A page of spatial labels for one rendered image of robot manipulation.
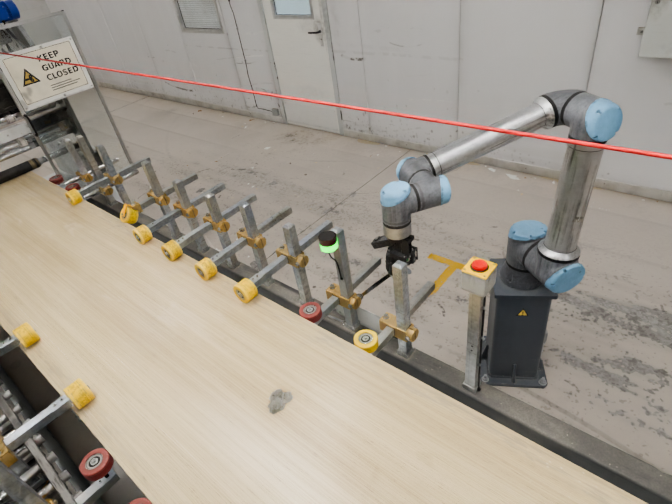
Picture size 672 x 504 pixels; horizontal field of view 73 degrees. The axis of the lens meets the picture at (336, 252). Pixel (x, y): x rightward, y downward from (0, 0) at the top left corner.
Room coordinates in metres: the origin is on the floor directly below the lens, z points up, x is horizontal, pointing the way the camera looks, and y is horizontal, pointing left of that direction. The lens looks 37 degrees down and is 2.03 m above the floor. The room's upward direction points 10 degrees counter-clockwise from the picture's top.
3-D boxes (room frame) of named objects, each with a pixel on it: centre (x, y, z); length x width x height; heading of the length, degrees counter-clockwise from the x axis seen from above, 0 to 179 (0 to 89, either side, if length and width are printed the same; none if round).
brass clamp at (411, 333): (1.11, -0.17, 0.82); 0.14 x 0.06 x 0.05; 44
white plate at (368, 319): (1.26, -0.05, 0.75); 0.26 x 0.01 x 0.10; 44
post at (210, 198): (1.81, 0.51, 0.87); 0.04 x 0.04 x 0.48; 44
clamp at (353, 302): (1.28, 0.00, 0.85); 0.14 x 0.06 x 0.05; 44
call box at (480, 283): (0.90, -0.37, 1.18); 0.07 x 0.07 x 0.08; 44
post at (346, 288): (1.27, -0.01, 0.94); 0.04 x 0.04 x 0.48; 44
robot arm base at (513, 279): (1.48, -0.80, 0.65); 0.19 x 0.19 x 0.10
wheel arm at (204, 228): (1.84, 0.53, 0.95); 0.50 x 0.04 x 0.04; 134
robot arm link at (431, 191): (1.22, -0.32, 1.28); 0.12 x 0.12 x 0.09; 11
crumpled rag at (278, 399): (0.83, 0.25, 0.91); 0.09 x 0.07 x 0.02; 141
